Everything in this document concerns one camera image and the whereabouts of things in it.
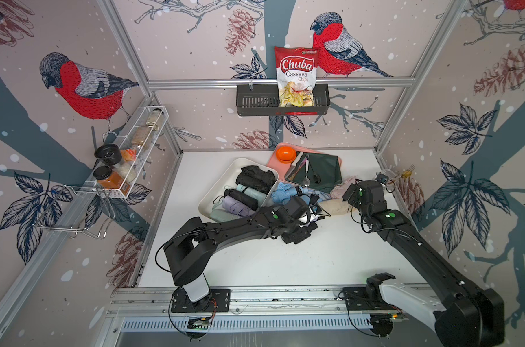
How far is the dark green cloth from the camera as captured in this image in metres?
1.08

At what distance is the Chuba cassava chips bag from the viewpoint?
831 millimetres

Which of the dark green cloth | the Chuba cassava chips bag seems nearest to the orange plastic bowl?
the dark green cloth

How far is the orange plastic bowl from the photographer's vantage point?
44.6 inches
